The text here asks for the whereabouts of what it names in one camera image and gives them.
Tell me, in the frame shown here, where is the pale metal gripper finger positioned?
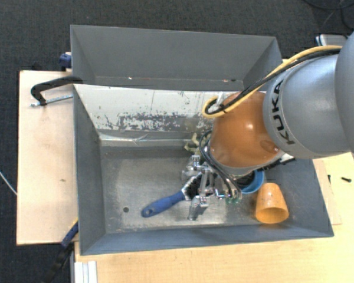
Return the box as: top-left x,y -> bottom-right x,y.
181,154 -> 203,185
187,194 -> 210,221

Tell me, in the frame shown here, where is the olive green toy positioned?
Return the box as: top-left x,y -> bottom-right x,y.
183,132 -> 211,156

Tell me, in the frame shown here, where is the blue cup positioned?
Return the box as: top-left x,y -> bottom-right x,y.
240,170 -> 266,195

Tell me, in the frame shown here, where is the orange cup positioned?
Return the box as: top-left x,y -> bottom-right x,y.
254,182 -> 290,225

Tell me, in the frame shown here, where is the grey metal bin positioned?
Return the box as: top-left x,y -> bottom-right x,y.
70,24 -> 335,256

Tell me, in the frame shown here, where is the pale wood board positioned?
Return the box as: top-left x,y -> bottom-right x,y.
16,70 -> 79,246

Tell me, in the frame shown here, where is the blue handled brush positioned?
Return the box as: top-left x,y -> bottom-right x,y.
140,177 -> 202,218

